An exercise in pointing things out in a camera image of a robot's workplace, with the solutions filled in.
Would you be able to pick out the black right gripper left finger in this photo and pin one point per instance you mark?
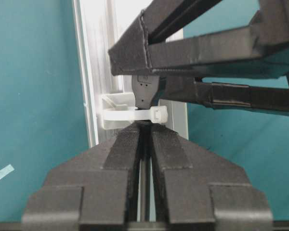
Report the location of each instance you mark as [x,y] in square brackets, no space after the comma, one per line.
[96,190]

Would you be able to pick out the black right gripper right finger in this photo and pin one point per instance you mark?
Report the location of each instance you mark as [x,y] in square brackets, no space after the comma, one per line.
[197,190]

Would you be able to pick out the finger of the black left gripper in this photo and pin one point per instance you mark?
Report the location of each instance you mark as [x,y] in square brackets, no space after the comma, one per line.
[227,96]
[258,50]

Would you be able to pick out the small tape scrap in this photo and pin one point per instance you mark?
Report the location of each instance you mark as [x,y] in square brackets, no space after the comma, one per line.
[6,170]

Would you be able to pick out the silver aluminium rail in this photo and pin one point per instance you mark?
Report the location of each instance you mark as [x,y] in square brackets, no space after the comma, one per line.
[98,26]

